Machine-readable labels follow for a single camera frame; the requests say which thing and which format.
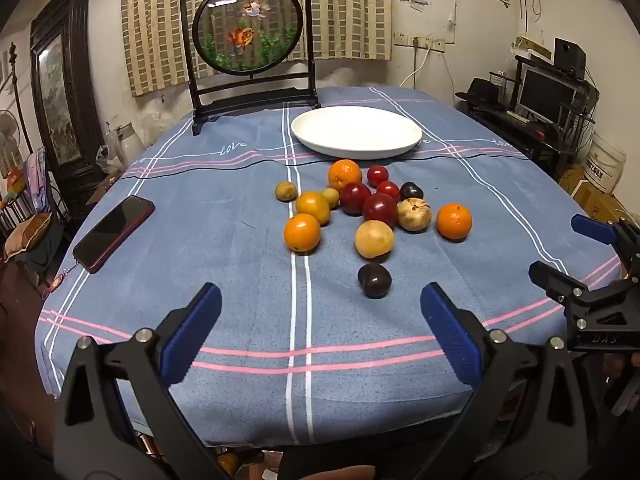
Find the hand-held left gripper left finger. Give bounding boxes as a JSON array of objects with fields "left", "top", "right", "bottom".
[{"left": 52, "top": 282, "right": 231, "bottom": 480}]

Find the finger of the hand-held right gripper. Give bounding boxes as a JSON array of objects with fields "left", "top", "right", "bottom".
[
  {"left": 571, "top": 213, "right": 640, "bottom": 267},
  {"left": 528, "top": 260, "right": 640, "bottom": 311}
]

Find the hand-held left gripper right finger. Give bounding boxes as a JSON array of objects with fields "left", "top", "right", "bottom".
[{"left": 420, "top": 282, "right": 608, "bottom": 480}]

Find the large dark plum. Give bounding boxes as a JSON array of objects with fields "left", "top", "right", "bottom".
[{"left": 357, "top": 262, "right": 392, "bottom": 299}]

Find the smooth tan round fruit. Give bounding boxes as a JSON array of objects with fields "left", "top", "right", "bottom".
[{"left": 354, "top": 220, "right": 395, "bottom": 260}]

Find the large red plum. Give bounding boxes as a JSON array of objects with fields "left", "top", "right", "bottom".
[{"left": 362, "top": 192, "right": 399, "bottom": 229}]

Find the orange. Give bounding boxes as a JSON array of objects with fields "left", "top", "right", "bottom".
[
  {"left": 284, "top": 213, "right": 322, "bottom": 254},
  {"left": 436, "top": 203, "right": 473, "bottom": 241}
]

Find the yellow-orange tomato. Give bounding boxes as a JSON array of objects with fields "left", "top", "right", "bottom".
[{"left": 295, "top": 191, "right": 331, "bottom": 226}]

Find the orange tomato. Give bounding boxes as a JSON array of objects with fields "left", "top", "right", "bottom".
[{"left": 328, "top": 159, "right": 363, "bottom": 192}]

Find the white round plate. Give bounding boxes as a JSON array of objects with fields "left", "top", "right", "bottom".
[{"left": 291, "top": 105, "right": 424, "bottom": 160}]

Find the cardboard box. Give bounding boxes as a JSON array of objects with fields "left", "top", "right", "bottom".
[{"left": 557, "top": 162, "right": 640, "bottom": 221}]

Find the white plastic bucket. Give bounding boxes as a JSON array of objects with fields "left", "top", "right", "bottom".
[{"left": 589, "top": 131, "right": 627, "bottom": 194}]

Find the blue striped tablecloth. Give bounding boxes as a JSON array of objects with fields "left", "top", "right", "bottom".
[{"left": 39, "top": 85, "right": 623, "bottom": 448}]

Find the black desk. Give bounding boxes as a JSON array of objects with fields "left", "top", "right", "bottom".
[{"left": 455, "top": 95, "right": 596, "bottom": 181}]

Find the mottled tan passion fruit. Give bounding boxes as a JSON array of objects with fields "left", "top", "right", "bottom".
[{"left": 397, "top": 198, "right": 433, "bottom": 233}]

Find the dark red smartphone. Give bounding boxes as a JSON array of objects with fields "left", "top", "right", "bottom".
[{"left": 72, "top": 196, "right": 156, "bottom": 274}]

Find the computer monitor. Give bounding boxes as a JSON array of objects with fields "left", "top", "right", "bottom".
[{"left": 517, "top": 67, "right": 578, "bottom": 123}]

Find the black speaker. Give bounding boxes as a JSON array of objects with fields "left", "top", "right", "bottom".
[{"left": 553, "top": 37, "right": 587, "bottom": 81}]

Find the black hat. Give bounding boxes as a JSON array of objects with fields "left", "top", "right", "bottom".
[{"left": 455, "top": 78, "right": 501, "bottom": 106}]

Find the brown seat cushion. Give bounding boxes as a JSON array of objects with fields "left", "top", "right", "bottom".
[{"left": 4, "top": 211, "right": 53, "bottom": 263}]

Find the clear plastic bag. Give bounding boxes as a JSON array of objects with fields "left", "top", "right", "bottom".
[{"left": 95, "top": 130, "right": 123, "bottom": 173}]

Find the white kettle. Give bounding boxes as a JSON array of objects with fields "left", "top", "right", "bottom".
[{"left": 116, "top": 121, "right": 146, "bottom": 161}]

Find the draped purple cloth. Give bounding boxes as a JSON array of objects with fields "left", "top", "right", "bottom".
[{"left": 25, "top": 147, "right": 53, "bottom": 213}]

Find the dark wooden framed painting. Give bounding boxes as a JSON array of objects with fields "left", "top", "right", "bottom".
[{"left": 29, "top": 0, "right": 108, "bottom": 201}]

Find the white standing fan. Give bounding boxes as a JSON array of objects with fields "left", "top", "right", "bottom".
[{"left": 0, "top": 109, "right": 23, "bottom": 176}]

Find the round fish embroidery screen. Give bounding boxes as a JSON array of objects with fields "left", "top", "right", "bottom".
[{"left": 179, "top": 0, "right": 322, "bottom": 136}]

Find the checked beige curtain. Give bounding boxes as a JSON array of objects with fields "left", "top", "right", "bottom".
[{"left": 121, "top": 0, "right": 393, "bottom": 97}]

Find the white power cable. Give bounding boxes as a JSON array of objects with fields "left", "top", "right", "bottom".
[{"left": 398, "top": 46, "right": 431, "bottom": 90}]

